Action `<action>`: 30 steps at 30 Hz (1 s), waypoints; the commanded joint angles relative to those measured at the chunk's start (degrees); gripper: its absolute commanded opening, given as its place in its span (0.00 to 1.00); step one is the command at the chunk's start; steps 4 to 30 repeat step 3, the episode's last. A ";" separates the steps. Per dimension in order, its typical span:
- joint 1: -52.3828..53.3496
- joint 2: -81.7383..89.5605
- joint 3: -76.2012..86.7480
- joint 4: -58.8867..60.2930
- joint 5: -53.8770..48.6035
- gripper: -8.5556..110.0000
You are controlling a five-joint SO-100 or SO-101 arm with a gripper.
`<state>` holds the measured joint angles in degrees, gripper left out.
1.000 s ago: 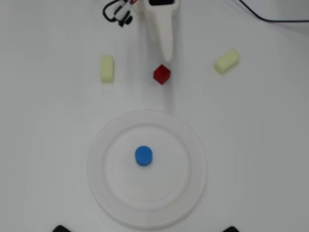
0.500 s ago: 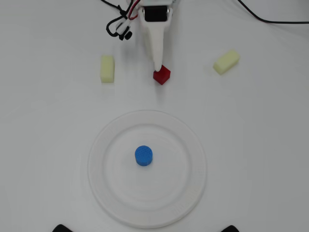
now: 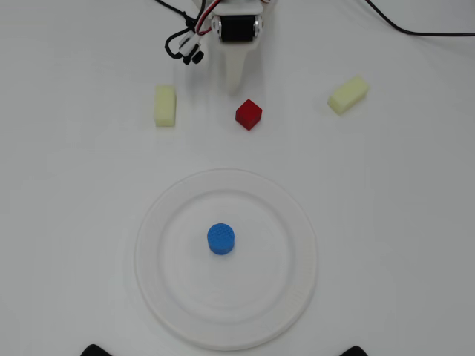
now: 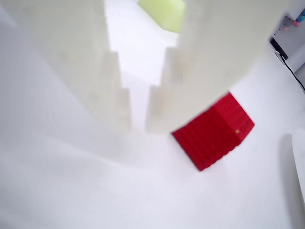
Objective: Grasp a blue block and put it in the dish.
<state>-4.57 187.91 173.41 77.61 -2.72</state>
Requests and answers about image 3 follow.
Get thin black cable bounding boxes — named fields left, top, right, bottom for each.
left=364, top=0, right=475, bottom=38

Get small black gripper camera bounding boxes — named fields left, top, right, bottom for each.
left=177, top=31, right=206, bottom=66

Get blue cylinder block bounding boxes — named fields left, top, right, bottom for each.
left=206, top=222, right=237, bottom=257

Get pale yellow sponge block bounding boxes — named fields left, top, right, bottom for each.
left=154, top=85, right=177, bottom=128
left=327, top=75, right=370, bottom=116

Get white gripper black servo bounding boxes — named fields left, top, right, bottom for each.
left=210, top=10, right=266, bottom=96

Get black stand foot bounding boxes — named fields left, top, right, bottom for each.
left=338, top=344, right=374, bottom=356
left=80, top=343, right=114, bottom=356

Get red and white servo wires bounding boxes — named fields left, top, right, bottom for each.
left=192, top=0, right=220, bottom=36

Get black camera cable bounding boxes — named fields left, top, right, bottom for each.
left=154, top=0, right=194, bottom=60

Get red cube block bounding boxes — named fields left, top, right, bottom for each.
left=235, top=98, right=263, bottom=132

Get white paper plate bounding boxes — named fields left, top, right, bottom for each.
left=133, top=168, right=318, bottom=352

